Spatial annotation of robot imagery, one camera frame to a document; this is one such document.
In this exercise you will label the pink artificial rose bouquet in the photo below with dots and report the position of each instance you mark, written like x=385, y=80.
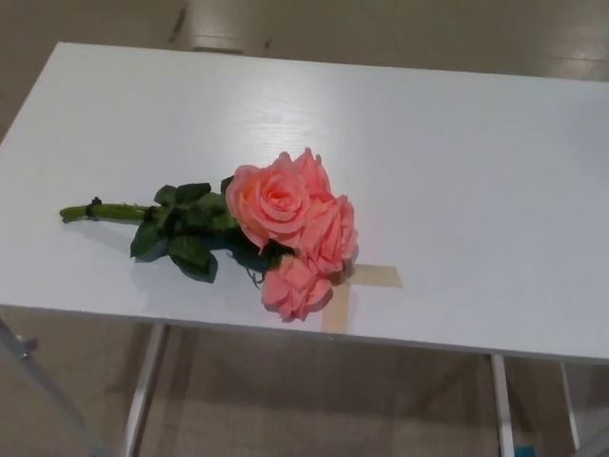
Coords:
x=276, y=200

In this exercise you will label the beige masking tape strip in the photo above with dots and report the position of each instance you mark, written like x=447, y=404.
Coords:
x=380, y=277
x=337, y=311

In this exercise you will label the small blue floor object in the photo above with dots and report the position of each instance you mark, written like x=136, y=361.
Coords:
x=524, y=451

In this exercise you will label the grey metal stand frame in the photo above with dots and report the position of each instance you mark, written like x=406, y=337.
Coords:
x=28, y=381

